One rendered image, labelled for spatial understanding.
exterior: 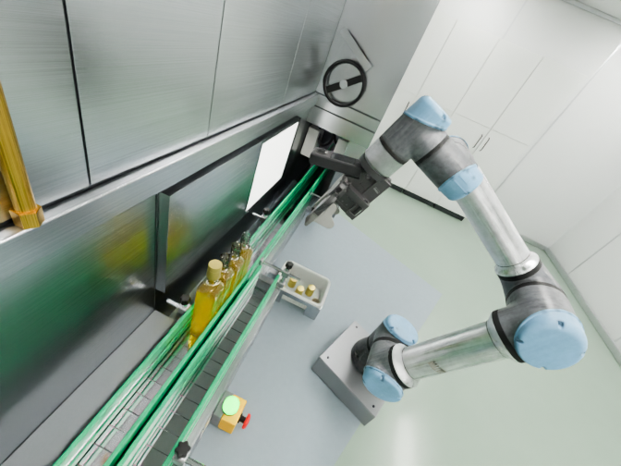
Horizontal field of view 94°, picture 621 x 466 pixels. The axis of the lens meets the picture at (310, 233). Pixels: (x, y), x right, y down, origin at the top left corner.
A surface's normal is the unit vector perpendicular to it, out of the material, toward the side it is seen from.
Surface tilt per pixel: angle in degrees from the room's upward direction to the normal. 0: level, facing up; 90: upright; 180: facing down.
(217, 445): 0
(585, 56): 90
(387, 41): 90
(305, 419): 0
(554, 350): 82
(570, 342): 82
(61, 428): 0
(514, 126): 90
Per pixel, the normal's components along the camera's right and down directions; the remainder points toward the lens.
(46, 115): 0.90, 0.44
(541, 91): -0.29, 0.51
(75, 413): 0.33, -0.74
